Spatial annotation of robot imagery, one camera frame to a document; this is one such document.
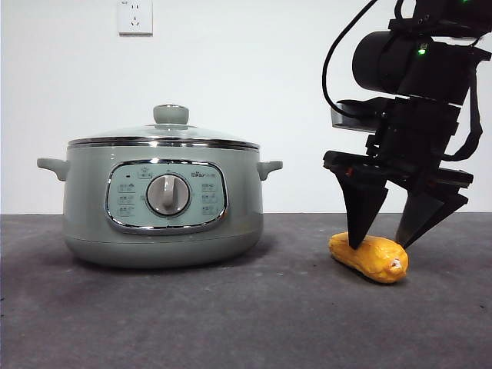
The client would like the yellow corn cob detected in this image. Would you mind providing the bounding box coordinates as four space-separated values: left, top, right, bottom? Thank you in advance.
328 231 409 284

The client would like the glass lid with green knob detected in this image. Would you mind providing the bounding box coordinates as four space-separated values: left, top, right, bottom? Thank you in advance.
68 103 260 151

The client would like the pale green electric pot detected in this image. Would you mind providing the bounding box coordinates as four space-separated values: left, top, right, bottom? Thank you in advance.
37 138 284 269

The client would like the thick black right wrist cable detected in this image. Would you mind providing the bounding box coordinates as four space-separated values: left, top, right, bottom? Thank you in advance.
441 36 484 162

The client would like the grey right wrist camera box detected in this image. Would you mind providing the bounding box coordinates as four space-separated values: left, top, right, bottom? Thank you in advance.
330 98 393 132

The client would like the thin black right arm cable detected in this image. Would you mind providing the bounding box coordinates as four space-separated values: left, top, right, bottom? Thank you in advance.
321 0 389 116

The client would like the white wall socket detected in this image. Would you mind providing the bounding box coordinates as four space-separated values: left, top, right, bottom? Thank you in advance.
118 0 154 38

